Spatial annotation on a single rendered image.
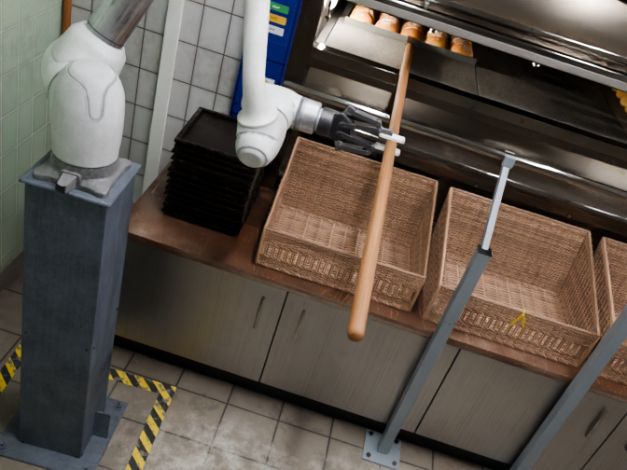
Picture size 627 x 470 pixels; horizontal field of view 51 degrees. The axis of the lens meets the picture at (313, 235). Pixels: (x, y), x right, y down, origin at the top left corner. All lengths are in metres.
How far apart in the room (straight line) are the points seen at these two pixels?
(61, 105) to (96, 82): 0.10
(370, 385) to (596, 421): 0.77
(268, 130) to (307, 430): 1.28
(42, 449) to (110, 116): 1.19
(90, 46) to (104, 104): 0.21
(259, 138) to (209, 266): 0.71
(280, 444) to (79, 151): 1.33
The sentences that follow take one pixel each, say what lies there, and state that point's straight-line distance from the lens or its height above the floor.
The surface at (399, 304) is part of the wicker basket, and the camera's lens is 2.24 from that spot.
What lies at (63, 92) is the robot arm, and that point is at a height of 1.22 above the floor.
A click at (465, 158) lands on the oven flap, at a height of 0.97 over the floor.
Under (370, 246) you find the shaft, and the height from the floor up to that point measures 1.20.
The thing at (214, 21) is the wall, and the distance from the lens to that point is 2.44.
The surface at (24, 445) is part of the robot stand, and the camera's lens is 2.36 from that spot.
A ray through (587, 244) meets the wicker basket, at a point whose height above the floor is 0.82.
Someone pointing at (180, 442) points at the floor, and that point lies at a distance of 2.39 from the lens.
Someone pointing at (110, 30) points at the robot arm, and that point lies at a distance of 1.73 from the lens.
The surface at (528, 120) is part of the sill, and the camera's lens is 2.44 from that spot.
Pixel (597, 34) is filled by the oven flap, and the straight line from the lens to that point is 2.37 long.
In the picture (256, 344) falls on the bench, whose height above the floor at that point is 0.28.
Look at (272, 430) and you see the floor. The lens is 2.49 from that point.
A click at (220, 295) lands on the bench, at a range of 2.26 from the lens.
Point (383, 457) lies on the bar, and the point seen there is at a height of 0.01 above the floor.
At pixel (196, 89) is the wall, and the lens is 2.54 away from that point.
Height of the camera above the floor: 1.91
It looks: 33 degrees down
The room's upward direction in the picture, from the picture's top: 18 degrees clockwise
